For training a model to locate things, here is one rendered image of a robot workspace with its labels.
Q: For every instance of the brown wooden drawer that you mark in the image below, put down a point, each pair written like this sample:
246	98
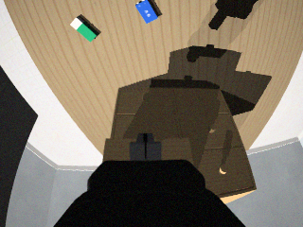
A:
145	101
187	102
224	171
117	149
220	134
159	126

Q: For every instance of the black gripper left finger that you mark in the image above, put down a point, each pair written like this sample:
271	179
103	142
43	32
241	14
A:
138	148

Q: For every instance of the small wooden chest of drawers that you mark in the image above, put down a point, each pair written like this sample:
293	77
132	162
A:
227	197

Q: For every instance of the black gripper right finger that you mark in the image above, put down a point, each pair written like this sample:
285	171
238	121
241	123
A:
153	149

